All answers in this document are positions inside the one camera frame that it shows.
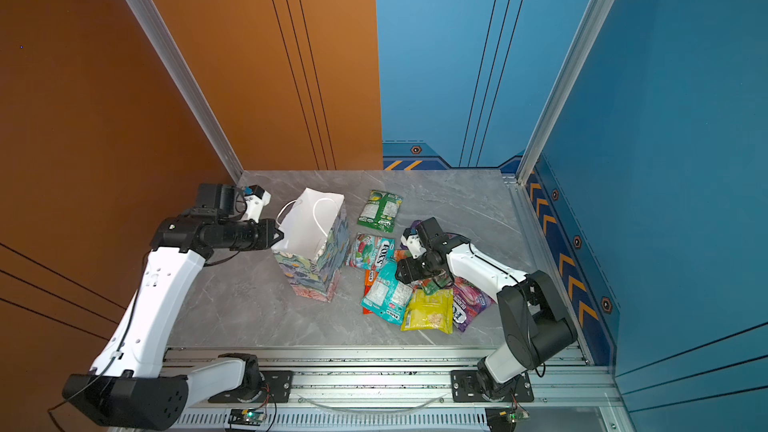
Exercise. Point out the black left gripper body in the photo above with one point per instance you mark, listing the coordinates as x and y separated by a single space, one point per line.
247 236

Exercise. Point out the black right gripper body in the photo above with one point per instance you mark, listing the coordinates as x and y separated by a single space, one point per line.
417 268

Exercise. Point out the yellow snack packet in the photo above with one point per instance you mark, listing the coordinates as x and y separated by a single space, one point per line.
429 312

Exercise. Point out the mint green snack packet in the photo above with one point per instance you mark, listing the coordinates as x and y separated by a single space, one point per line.
388 297

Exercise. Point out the teal Fox's candy bag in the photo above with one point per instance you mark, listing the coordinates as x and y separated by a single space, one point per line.
370 252

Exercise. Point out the floral paper gift bag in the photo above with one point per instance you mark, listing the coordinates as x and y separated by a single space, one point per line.
315 243

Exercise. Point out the green orange cereal packet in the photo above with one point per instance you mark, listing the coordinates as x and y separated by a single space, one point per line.
433 285

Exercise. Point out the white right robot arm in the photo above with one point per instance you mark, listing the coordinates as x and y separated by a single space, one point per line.
536 321

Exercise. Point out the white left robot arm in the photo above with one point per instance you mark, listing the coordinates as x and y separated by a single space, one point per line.
124 387

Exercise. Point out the purple Fox's berries candy bag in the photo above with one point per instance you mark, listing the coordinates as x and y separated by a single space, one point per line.
468 302

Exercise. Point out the orange Fox's candy bag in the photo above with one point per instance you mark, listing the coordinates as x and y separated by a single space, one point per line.
369 280

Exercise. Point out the green lime candy bag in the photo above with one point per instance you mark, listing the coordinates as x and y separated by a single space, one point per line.
380 211

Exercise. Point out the right circuit board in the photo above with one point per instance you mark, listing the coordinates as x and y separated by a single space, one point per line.
505 419

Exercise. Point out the left green circuit board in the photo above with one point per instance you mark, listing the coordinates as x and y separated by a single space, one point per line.
249 417

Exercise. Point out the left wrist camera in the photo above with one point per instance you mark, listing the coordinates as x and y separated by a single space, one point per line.
255 199

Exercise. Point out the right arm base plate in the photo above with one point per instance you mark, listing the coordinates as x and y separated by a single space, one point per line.
472 385

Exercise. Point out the aluminium corner post left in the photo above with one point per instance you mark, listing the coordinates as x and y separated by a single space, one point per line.
154 27

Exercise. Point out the aluminium corner post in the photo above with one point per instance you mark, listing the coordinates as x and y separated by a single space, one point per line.
588 30
154 27

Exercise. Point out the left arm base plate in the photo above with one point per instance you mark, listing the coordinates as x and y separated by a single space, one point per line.
273 386

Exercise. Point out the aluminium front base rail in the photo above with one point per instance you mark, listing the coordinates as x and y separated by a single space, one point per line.
408 388

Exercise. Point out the aluminium table edge rail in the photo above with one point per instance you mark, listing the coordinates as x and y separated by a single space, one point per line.
552 253

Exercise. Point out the aluminium corner post right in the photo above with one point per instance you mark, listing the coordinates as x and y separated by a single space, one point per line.
588 30

